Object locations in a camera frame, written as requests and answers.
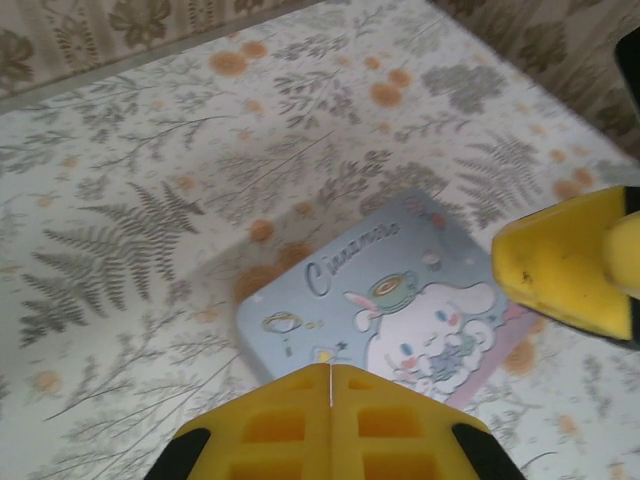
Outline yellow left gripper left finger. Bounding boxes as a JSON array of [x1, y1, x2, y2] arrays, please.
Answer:
[[149, 363, 332, 480]]

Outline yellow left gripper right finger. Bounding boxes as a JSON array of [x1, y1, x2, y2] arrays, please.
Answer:
[[332, 364, 506, 480]]

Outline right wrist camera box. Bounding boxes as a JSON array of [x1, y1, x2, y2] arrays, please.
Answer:
[[613, 29, 640, 151]]

